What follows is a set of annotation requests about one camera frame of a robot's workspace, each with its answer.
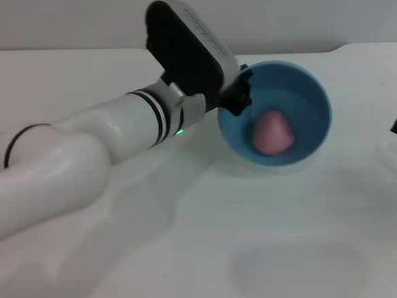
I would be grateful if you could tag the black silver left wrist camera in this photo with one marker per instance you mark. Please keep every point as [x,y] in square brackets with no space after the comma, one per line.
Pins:
[188,51]

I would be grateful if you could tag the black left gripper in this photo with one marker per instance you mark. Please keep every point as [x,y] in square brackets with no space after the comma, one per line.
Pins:
[237,96]

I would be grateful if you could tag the pink toy peach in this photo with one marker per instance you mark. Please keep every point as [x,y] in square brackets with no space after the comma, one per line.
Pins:
[272,133]

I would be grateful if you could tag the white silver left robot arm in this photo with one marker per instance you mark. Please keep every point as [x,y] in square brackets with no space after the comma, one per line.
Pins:
[83,153]

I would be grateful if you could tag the blue bowl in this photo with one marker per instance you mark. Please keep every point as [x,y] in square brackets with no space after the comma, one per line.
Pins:
[303,94]

